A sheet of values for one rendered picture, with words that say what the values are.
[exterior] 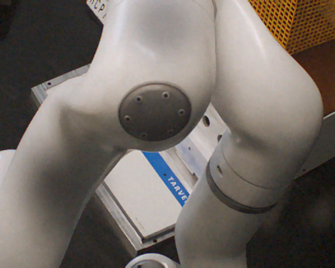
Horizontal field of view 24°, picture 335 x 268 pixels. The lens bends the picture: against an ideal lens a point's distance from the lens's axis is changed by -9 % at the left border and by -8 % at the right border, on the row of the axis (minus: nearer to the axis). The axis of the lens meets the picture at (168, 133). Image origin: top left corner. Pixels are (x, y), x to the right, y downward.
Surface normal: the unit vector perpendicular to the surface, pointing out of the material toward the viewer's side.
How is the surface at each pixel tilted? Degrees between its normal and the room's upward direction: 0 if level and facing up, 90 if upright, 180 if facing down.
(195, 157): 81
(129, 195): 0
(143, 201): 0
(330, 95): 0
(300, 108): 57
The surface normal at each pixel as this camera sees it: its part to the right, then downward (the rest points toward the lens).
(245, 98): -0.60, 0.25
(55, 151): -0.44, 0.51
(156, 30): 0.00, -0.62
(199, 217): -0.74, 0.31
